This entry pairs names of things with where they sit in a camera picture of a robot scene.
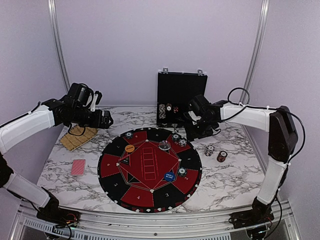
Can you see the cream blue chips in case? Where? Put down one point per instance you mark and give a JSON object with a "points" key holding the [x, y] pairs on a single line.
{"points": [[164, 110]]}

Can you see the right aluminium frame post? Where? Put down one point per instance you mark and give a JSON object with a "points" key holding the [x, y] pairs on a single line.
{"points": [[260, 33]]}

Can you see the black chip carrying case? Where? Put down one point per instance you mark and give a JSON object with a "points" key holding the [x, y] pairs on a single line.
{"points": [[177, 89]]}

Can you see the blue small blind button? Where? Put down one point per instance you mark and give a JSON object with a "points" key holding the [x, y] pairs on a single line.
{"points": [[169, 176]]}

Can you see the blue cream 10 chip stack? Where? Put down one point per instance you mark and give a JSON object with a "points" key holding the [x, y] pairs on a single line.
{"points": [[209, 150]]}

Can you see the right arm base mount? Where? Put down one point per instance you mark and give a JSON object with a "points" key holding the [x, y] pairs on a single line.
{"points": [[258, 214]]}

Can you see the orange big blind button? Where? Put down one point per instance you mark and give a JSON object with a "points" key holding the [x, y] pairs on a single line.
{"points": [[129, 148]]}

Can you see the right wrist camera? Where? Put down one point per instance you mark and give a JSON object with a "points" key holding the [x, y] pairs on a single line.
{"points": [[199, 110]]}

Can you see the black orange 100 chip stack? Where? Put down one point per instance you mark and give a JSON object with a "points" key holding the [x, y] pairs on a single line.
{"points": [[221, 157]]}

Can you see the woven bamboo tray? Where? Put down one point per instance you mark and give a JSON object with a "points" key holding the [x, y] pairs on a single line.
{"points": [[78, 136]]}

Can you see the aluminium front rail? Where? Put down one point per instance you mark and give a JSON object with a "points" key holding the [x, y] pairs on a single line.
{"points": [[205, 225]]}

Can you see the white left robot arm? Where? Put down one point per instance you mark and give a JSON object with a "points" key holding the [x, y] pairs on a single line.
{"points": [[48, 114]]}

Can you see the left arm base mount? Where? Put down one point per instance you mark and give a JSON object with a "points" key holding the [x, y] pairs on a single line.
{"points": [[55, 214]]}

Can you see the red playing card deck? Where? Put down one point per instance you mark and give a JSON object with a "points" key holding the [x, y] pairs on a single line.
{"points": [[78, 167]]}

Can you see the aluminium frame post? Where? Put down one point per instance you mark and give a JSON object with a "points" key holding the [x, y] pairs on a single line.
{"points": [[260, 33], [57, 42]]}

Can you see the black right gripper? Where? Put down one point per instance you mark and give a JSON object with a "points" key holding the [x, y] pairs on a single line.
{"points": [[191, 134]]}

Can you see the left aluminium frame post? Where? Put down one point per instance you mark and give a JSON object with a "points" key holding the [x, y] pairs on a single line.
{"points": [[57, 42]]}

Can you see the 50 chips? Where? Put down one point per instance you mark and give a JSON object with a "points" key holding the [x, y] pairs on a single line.
{"points": [[182, 172], [175, 137], [129, 135]]}

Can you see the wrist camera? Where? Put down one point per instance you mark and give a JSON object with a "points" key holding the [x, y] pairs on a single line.
{"points": [[95, 100], [199, 110]]}

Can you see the black triangular all-in marker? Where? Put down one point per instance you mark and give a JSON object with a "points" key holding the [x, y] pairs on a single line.
{"points": [[126, 160]]}

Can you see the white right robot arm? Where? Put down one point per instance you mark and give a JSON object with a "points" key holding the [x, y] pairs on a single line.
{"points": [[277, 122]]}

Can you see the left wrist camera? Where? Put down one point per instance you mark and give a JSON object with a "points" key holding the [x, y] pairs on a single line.
{"points": [[95, 100]]}

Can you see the clear acrylic dealer button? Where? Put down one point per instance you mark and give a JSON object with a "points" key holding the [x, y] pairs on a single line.
{"points": [[164, 145]]}

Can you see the round red black poker mat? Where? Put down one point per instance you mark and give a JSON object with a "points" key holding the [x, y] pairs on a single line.
{"points": [[141, 187]]}

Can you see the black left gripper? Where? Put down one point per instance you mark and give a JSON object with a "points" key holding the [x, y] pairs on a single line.
{"points": [[96, 122]]}

